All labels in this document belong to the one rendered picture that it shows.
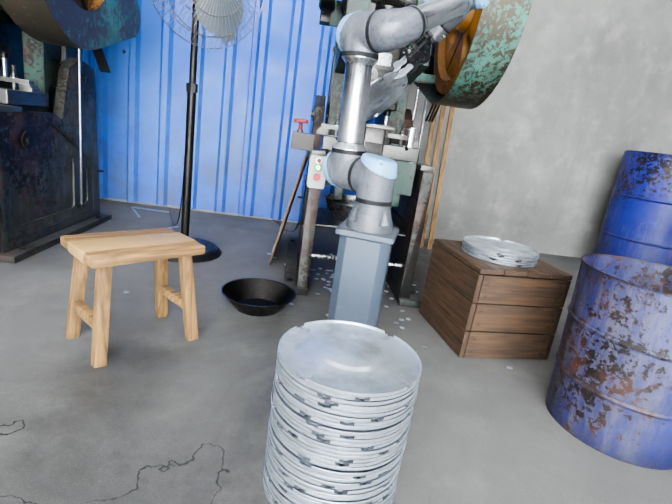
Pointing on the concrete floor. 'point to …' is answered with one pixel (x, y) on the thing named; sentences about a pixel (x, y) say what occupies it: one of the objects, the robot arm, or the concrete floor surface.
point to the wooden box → (492, 304)
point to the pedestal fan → (210, 11)
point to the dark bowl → (258, 296)
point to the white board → (289, 206)
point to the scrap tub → (617, 361)
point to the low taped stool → (107, 248)
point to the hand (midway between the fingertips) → (396, 75)
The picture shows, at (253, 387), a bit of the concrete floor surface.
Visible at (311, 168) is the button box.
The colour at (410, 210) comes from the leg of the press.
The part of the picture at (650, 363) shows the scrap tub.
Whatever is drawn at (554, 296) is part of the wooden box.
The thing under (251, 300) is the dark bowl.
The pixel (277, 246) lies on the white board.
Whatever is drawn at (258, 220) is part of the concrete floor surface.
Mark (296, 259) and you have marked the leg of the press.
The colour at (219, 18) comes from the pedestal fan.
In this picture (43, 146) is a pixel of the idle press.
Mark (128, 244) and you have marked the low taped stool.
